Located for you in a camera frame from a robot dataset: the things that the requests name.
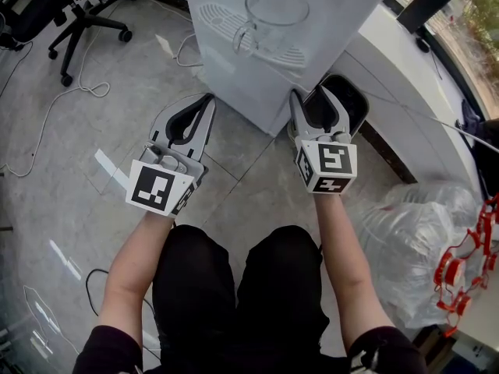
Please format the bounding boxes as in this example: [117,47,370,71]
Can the black waste bin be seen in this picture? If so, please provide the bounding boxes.
[302,73,370,138]

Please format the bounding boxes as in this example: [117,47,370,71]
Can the black office chair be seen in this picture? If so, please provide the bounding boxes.
[0,0,134,88]

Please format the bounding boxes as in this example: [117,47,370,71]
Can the long white floor cable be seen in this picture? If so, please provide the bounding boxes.
[0,0,111,179]

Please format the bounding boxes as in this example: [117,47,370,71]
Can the clear glass pitcher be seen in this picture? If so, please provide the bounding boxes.
[232,0,311,58]

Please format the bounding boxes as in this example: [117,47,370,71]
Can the person's right forearm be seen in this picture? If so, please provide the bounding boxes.
[313,191,395,357]

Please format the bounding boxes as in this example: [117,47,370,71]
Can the person's black shirt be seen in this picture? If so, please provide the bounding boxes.
[72,324,429,374]

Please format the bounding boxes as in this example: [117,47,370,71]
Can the white floor tape strip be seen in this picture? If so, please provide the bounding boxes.
[94,148,131,190]

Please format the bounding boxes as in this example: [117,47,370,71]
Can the black window post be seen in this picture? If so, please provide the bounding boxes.
[396,0,482,35]

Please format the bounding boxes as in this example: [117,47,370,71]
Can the clear plastic bag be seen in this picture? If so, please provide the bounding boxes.
[357,182,485,330]

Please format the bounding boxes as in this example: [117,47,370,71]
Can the white curved counter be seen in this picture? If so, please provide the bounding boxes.
[330,4,493,201]

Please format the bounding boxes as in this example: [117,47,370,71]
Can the black floor cable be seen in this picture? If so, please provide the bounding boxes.
[84,267,157,327]

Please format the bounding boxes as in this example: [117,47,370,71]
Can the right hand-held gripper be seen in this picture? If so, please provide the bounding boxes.
[288,84,359,196]

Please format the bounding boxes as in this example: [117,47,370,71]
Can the thin grey cable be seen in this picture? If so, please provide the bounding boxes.
[365,91,499,152]

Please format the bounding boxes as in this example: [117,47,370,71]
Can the dark blue cloth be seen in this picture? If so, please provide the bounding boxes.
[461,98,499,142]

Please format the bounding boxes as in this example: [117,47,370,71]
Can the person's left forearm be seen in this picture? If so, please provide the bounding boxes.
[97,210,177,351]

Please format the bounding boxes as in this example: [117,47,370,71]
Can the short white power cable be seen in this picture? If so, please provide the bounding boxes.
[171,32,205,69]

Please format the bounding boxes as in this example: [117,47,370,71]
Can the person's black trousers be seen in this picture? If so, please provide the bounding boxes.
[150,224,331,374]

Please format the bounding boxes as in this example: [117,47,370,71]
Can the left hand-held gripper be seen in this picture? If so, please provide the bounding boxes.
[125,93,217,218]

